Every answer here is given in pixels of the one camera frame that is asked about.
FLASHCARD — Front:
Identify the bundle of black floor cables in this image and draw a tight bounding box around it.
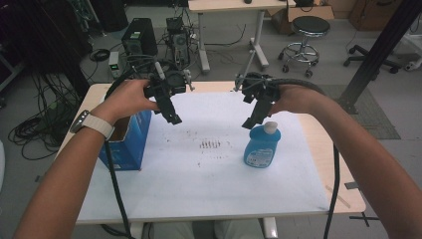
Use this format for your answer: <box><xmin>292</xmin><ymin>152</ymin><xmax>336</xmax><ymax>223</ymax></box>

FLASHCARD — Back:
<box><xmin>7</xmin><ymin>71</ymin><xmax>84</xmax><ymax>162</ymax></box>

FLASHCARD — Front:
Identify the black metal stand post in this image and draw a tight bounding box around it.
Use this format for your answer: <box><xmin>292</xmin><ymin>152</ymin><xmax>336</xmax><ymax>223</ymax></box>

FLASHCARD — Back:
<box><xmin>336</xmin><ymin>0</ymin><xmax>422</xmax><ymax>116</ymax></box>

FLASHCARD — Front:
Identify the large brown cardboard box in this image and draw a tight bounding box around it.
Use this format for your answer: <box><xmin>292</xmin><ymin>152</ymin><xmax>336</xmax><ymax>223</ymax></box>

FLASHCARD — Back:
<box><xmin>347</xmin><ymin>0</ymin><xmax>404</xmax><ymax>33</ymax></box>

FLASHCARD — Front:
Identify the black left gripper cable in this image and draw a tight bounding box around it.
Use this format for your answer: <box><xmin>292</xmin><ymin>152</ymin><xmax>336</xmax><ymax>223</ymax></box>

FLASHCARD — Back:
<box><xmin>103</xmin><ymin>56</ymin><xmax>160</xmax><ymax>239</ymax></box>

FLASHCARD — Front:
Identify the black round stool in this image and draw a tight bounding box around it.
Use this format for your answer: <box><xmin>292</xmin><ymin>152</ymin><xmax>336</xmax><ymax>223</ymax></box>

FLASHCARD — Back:
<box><xmin>278</xmin><ymin>15</ymin><xmax>331</xmax><ymax>79</ymax></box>

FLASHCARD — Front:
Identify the person's left hand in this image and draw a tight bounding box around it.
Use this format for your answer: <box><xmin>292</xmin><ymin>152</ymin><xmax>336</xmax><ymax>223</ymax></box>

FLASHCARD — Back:
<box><xmin>95</xmin><ymin>79</ymin><xmax>160</xmax><ymax>125</ymax></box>

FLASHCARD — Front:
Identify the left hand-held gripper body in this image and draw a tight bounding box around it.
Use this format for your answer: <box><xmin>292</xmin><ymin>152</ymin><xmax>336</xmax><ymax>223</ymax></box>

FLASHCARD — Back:
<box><xmin>143</xmin><ymin>61</ymin><xmax>197</xmax><ymax>101</ymax></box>

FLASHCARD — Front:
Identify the black office chair base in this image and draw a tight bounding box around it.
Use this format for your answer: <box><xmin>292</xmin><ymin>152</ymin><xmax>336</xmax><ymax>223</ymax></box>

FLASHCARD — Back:
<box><xmin>342</xmin><ymin>44</ymin><xmax>404</xmax><ymax>75</ymax></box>

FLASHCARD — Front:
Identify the coiled black cable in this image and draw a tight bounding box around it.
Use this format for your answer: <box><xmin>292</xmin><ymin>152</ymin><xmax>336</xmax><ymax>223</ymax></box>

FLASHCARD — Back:
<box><xmin>89</xmin><ymin>48</ymin><xmax>111</xmax><ymax>63</ymax></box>

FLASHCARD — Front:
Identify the small grey power supply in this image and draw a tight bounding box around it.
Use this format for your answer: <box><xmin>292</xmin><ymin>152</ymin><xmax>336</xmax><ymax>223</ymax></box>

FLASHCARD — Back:
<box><xmin>107</xmin><ymin>50</ymin><xmax>125</xmax><ymax>79</ymax></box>

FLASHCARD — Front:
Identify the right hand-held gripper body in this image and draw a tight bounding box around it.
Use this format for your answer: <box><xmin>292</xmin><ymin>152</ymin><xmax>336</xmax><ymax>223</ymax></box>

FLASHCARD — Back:
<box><xmin>233</xmin><ymin>71</ymin><xmax>282</xmax><ymax>104</ymax></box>

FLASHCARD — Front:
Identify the black tape cross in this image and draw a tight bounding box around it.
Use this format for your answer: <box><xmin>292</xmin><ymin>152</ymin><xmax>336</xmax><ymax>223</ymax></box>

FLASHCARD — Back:
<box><xmin>348</xmin><ymin>212</ymin><xmax>380</xmax><ymax>228</ymax></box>

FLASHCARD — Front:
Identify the black computer tower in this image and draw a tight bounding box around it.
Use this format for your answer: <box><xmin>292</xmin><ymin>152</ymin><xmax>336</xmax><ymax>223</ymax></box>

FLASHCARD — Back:
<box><xmin>120</xmin><ymin>17</ymin><xmax>159</xmax><ymax>58</ymax></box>

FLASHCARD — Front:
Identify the open computer case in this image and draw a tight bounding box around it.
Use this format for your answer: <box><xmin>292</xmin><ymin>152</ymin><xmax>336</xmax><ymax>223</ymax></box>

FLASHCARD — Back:
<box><xmin>165</xmin><ymin>16</ymin><xmax>192</xmax><ymax>68</ymax></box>

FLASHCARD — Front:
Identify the wristwatch with white band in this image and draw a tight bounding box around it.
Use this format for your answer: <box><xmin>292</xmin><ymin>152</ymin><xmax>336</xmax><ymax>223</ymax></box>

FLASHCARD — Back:
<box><xmin>70</xmin><ymin>110</ymin><xmax>115</xmax><ymax>140</ymax></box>

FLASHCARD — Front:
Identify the black sleeved right gripper cable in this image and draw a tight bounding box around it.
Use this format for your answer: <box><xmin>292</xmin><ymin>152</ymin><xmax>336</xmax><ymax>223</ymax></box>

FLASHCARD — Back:
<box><xmin>272</xmin><ymin>77</ymin><xmax>341</xmax><ymax>239</ymax></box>

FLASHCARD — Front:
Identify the blue cardboard box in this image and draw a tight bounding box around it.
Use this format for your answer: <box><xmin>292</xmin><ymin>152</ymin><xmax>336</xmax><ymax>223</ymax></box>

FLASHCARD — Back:
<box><xmin>98</xmin><ymin>109</ymin><xmax>153</xmax><ymax>172</ymax></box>

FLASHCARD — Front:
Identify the grey floor mat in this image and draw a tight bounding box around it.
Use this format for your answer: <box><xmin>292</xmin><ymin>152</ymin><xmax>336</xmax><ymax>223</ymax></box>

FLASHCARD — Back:
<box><xmin>317</xmin><ymin>84</ymin><xmax>402</xmax><ymax>140</ymax></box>

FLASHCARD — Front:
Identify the person's right hand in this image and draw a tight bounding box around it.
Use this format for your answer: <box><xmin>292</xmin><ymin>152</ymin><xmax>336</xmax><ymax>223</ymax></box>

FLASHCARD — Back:
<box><xmin>270</xmin><ymin>84</ymin><xmax>324</xmax><ymax>115</ymax></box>

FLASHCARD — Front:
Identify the blue bottle with white cap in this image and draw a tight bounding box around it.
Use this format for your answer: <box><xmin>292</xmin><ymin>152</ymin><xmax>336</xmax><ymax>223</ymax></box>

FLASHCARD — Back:
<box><xmin>243</xmin><ymin>120</ymin><xmax>283</xmax><ymax>169</ymax></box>

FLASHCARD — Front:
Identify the white desk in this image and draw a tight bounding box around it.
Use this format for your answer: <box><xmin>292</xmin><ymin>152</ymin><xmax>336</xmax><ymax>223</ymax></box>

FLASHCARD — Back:
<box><xmin>187</xmin><ymin>0</ymin><xmax>297</xmax><ymax>74</ymax></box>

